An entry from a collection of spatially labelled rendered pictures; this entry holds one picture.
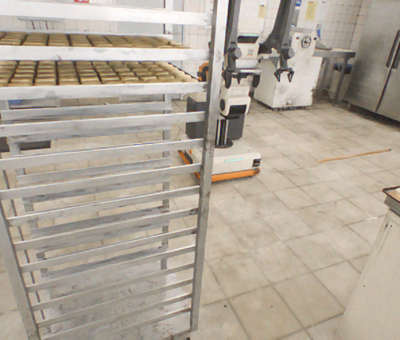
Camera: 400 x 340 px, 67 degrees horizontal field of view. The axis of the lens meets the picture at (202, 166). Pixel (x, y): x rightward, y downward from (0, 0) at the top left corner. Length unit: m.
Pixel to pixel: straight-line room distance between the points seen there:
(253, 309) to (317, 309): 0.36
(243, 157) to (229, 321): 1.49
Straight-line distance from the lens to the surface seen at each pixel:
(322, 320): 1.93
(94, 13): 0.82
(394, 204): 1.29
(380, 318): 1.48
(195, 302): 1.43
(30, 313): 1.22
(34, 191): 0.96
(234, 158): 2.74
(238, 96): 2.61
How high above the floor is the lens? 1.44
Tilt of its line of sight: 28 degrees down
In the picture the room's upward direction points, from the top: 4 degrees clockwise
